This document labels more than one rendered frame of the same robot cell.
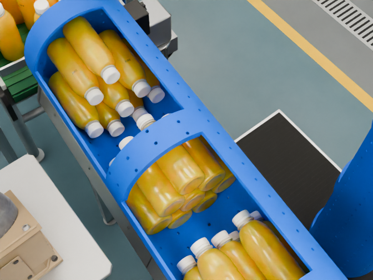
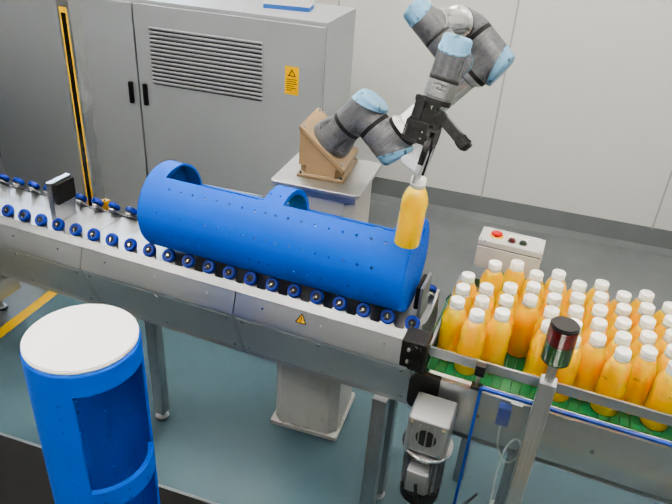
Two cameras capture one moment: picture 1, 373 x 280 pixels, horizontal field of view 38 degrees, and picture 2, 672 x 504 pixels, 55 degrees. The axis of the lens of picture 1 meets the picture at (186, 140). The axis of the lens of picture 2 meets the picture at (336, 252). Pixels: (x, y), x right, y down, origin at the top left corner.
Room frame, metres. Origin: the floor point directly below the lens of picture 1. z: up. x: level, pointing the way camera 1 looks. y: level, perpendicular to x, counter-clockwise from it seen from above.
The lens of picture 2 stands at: (2.08, -0.86, 2.06)
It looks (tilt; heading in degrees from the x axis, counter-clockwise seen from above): 30 degrees down; 144
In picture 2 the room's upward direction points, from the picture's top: 4 degrees clockwise
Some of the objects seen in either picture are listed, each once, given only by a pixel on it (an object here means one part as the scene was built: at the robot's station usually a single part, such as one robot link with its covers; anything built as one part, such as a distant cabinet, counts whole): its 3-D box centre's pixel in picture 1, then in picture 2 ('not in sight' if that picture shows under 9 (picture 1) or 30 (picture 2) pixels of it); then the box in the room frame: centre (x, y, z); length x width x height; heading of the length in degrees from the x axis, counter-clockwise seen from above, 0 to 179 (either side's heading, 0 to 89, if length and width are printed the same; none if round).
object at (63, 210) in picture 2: not in sight; (63, 198); (-0.17, -0.45, 1.00); 0.10 x 0.04 x 0.15; 124
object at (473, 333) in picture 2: not in sight; (471, 343); (1.16, 0.28, 0.99); 0.07 x 0.07 x 0.18
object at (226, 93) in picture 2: not in sight; (165, 119); (-1.61, 0.46, 0.72); 2.15 x 0.54 x 1.45; 38
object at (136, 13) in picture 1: (132, 23); (416, 350); (1.07, 0.16, 0.95); 0.10 x 0.07 x 0.10; 124
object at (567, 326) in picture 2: not in sight; (557, 352); (1.44, 0.22, 1.18); 0.06 x 0.06 x 0.16
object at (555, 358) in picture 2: not in sight; (557, 350); (1.44, 0.22, 1.18); 0.06 x 0.06 x 0.05
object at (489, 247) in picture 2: not in sight; (509, 252); (0.93, 0.66, 1.05); 0.20 x 0.10 x 0.10; 34
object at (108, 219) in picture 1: (100, 188); (385, 436); (0.83, 0.32, 0.31); 0.06 x 0.06 x 0.63; 34
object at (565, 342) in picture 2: not in sight; (562, 334); (1.44, 0.22, 1.23); 0.06 x 0.06 x 0.04
